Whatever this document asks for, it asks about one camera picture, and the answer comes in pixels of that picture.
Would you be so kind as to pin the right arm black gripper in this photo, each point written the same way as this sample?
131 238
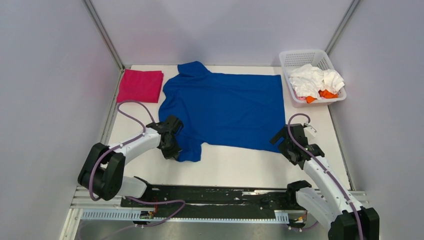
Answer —
281 147

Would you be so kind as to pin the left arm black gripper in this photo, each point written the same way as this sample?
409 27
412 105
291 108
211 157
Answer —
173 153

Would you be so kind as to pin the blue t shirt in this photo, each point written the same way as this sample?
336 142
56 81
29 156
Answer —
234 110

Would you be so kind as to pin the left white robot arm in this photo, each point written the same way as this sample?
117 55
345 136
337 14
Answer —
157 155

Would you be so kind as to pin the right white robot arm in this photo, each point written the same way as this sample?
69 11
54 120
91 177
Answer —
335 208

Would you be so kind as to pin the orange garment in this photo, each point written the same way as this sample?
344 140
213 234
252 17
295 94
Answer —
324 94

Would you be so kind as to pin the white crumpled t shirt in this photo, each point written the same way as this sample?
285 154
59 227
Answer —
308 80

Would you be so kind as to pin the folded pink t shirt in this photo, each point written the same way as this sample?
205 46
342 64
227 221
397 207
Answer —
140 86

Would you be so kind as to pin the white plastic basket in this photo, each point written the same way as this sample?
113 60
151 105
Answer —
296 58

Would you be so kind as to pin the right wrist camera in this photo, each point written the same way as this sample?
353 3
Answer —
309 131

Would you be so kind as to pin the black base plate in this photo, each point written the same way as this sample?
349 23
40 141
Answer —
218 202

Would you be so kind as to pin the right aluminium frame post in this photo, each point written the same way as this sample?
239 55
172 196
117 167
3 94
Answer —
354 4

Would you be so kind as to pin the aluminium frame post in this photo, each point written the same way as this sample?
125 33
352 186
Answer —
91 9
354 4

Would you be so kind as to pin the left aluminium frame post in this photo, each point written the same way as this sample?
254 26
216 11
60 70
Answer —
91 9

